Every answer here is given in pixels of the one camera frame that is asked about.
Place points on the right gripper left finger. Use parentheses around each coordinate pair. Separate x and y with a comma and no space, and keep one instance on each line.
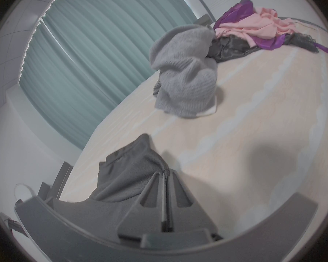
(144,217)

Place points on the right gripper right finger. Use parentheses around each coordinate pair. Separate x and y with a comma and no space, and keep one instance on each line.
(185,214)

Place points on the black long-sleeved top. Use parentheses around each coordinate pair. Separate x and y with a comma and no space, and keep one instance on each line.
(125,173)

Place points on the bed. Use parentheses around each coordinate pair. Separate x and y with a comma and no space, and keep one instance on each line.
(248,113)

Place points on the pile of clothes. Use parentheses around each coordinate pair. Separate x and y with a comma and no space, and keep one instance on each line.
(257,26)

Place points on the grey knitted garment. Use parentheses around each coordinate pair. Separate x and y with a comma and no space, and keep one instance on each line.
(185,78)

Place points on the grey bedside table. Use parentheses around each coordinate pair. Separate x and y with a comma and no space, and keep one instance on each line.
(203,20)

